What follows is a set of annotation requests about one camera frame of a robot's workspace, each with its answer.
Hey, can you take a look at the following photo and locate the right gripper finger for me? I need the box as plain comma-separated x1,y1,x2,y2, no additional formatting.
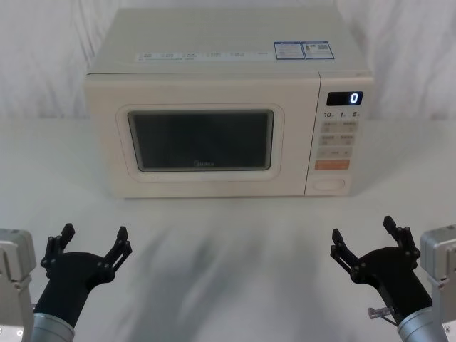
330,228,365,284
383,214,422,269

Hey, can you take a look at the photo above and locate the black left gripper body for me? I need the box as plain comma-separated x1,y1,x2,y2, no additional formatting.
34,250,110,328

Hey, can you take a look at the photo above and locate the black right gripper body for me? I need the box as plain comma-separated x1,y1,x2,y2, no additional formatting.
352,246,434,318

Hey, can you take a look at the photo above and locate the white table cloth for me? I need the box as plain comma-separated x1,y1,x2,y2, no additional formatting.
0,115,456,342

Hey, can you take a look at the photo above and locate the blue white sticker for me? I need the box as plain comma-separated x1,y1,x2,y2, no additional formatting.
273,41,304,61

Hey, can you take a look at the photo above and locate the blue sticker with yellow mark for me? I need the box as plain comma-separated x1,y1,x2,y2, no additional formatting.
301,41,338,61

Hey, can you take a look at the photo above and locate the white curtain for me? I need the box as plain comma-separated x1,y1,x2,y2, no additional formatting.
0,0,456,124

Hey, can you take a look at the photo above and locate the thin dark cable silver plug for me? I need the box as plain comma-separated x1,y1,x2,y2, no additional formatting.
366,279,402,328

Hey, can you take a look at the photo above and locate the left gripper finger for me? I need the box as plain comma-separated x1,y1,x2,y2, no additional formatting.
40,223,76,276
97,225,133,283

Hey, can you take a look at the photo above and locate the cream microwave oven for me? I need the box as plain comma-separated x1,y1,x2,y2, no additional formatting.
83,6,375,199

